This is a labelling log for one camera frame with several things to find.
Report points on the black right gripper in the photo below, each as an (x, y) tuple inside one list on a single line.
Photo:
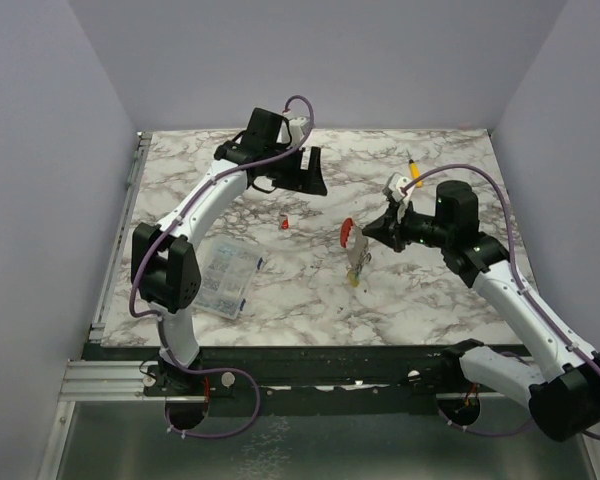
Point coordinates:
[(394, 230)]

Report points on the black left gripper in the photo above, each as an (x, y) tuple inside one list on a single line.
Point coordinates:
[(310, 180)]

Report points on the grey key organizer red handle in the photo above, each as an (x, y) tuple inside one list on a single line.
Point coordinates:
[(355, 244)]

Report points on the yellow key tag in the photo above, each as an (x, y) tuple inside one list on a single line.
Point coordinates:
[(353, 279)]

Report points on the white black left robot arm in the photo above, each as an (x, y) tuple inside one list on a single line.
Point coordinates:
[(165, 274)]

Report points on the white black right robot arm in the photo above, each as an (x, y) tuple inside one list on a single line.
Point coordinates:
[(561, 388)]

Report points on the yellow screwdriver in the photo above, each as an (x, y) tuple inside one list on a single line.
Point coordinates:
[(414, 170)]

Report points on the clear plastic screw organizer box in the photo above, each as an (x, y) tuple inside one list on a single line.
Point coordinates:
[(227, 272)]

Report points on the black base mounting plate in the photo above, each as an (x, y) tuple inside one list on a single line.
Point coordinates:
[(300, 381)]

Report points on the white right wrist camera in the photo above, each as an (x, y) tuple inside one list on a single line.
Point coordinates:
[(397, 194)]

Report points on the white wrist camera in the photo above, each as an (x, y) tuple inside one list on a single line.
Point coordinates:
[(397, 194), (293, 129)]

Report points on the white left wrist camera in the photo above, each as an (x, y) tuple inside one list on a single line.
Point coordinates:
[(293, 129)]

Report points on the aluminium left side rail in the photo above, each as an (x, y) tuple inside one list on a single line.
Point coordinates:
[(96, 329)]

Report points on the aluminium rail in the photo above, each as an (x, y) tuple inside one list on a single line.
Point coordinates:
[(93, 381), (96, 329)]

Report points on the aluminium front rail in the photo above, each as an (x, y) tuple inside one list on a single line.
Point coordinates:
[(93, 381)]

